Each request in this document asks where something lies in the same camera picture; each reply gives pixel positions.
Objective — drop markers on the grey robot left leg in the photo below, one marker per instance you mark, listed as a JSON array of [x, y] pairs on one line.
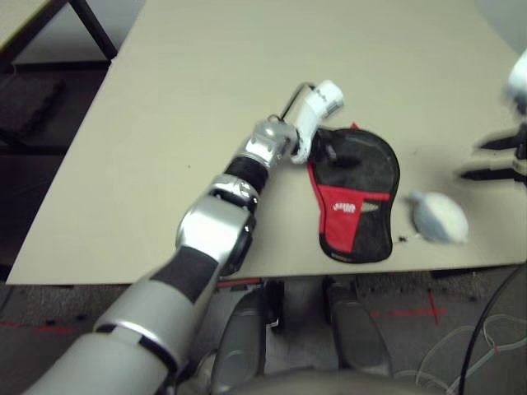
[[243, 341]]

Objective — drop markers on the black rubber ping-pong paddle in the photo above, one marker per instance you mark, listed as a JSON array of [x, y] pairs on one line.
[[374, 164]]

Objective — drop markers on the beige table with black frame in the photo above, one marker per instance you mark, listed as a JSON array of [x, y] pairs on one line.
[[41, 20]]

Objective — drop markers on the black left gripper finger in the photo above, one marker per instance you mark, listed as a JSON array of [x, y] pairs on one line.
[[346, 161], [330, 150]]

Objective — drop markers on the black foam mat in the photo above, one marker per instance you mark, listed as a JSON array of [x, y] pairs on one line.
[[24, 103]]

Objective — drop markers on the white paper wad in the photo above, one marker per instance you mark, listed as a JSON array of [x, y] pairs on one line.
[[440, 216]]

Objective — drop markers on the grey robot leg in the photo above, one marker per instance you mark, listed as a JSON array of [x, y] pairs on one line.
[[243, 341], [358, 333]]

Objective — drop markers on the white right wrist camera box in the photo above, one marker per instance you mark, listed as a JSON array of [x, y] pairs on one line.
[[519, 82]]

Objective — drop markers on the grey robot torso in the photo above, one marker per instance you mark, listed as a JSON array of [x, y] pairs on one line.
[[321, 384]]

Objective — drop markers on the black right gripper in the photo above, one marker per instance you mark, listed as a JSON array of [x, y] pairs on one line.
[[520, 156]]

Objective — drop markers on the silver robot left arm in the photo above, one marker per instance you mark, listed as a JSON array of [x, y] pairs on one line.
[[214, 230]]

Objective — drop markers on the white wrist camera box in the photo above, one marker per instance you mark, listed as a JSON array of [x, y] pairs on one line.
[[519, 82], [319, 107]]

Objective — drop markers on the red black paddle case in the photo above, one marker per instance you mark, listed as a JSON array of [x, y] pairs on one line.
[[341, 214]]

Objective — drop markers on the grey robot right leg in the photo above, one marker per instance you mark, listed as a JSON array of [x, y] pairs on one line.
[[358, 333]]

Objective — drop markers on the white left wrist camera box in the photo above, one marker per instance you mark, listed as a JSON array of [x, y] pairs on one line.
[[319, 107]]

